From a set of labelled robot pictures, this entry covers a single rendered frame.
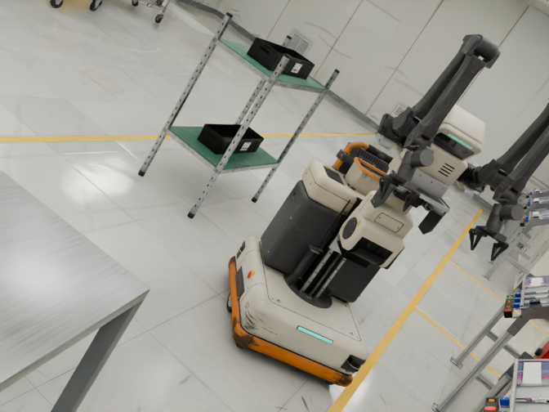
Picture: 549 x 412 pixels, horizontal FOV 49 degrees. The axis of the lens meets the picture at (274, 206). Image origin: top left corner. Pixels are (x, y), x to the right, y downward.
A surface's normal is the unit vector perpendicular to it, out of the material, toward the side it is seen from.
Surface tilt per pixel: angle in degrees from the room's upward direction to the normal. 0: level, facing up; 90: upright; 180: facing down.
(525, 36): 90
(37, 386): 0
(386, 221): 98
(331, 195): 90
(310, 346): 90
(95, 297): 0
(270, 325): 90
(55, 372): 0
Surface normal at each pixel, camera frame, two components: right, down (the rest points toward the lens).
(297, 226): 0.11, 0.44
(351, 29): -0.40, 0.11
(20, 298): 0.52, -0.79
